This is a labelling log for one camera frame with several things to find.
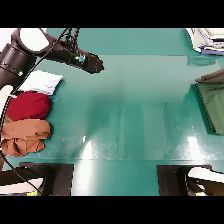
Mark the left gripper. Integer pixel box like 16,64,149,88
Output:
78,51,105,75

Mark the white garment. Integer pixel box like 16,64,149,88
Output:
17,69,64,97

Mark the red garment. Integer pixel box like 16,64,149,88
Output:
6,91,52,122

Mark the orange garment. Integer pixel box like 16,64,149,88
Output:
0,137,46,158
0,118,52,141

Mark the purple garment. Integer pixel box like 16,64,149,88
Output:
200,45,224,57

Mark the dark green garment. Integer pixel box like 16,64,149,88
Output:
191,81,224,136

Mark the black cable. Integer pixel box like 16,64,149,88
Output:
61,28,82,54

